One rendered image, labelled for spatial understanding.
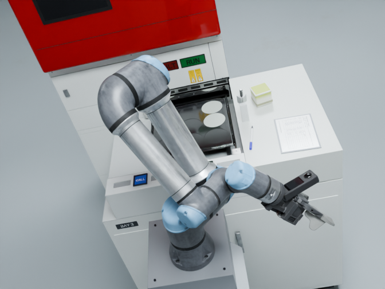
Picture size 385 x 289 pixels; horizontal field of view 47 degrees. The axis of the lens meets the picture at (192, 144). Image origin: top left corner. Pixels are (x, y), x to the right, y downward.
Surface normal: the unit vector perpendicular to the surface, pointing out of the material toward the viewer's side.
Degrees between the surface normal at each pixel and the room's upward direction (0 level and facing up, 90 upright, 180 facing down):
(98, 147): 90
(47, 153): 0
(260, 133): 0
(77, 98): 90
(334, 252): 90
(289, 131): 0
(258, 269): 90
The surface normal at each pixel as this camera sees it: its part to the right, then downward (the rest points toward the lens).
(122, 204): 0.04, 0.64
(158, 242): -0.18, -0.75
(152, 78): 0.55, -0.06
